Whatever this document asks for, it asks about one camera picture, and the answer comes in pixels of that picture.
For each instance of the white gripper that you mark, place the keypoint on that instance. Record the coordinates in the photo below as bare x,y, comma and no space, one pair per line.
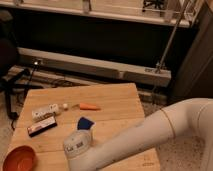
80,140

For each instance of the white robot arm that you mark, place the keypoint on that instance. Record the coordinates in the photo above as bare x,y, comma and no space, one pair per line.
191,116

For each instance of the orange carrot toy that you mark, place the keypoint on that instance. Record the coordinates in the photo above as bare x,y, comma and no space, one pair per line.
85,106

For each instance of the black and white box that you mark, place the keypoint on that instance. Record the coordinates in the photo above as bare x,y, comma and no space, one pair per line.
41,126

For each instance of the metal pole stand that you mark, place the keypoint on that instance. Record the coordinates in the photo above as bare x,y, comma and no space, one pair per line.
159,65

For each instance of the black office chair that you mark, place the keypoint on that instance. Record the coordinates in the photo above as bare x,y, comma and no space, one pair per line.
9,57

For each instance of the dark cabinet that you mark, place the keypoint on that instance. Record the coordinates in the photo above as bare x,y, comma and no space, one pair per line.
194,78

